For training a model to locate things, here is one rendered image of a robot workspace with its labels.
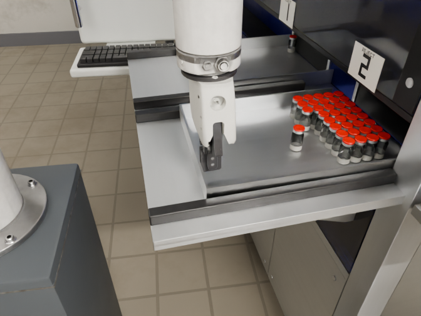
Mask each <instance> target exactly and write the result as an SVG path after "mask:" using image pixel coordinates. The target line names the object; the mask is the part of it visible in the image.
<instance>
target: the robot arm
mask: <svg viewBox="0 0 421 316"><path fill-rule="evenodd" d="M172 4H173V13H174V29H175V47H176V56H177V66H178V67H179V68H180V69H181V73H182V75H183V76H184V77H186V78H188V79H189V95H190V109H191V114H192V119H193V121H194V125H195V127H196V130H197V133H198V135H199V142H200V145H202V146H200V147H199V154H200V163H201V166H202V168H203V171H204V172H207V171H214V170H219V169H221V163H222V156H223V149H222V134H224V135H225V136H226V139H227V141H228V143H229V144H233V143H234V142H235V141H236V102H235V93H234V82H233V76H234V75H235V74H236V72H237V68H238V67H239V65H240V64H241V40H242V10H243V0H172ZM47 210H48V197H47V194H46V191H45V190H44V187H43V186H42V185H41V184H40V183H39V182H38V181H37V180H35V179H33V178H31V177H28V176H24V175H20V174H12V173H11V171H10V169H9V166H8V164H7V162H6V160H5V158H4V155H3V153H2V151H1V148H0V257H1V256H3V255H5V254H6V253H9V252H10V251H12V250H13V249H15V248H16V247H18V246H19V245H21V244H22V243H23V242H24V241H26V240H27V239H28V238H29V237H30V236H31V235H32V234H33V233H34V232H35V231H36V230H37V229H38V228H39V226H40V224H41V223H42V222H43V220H44V217H45V216H46V213H47Z"/></svg>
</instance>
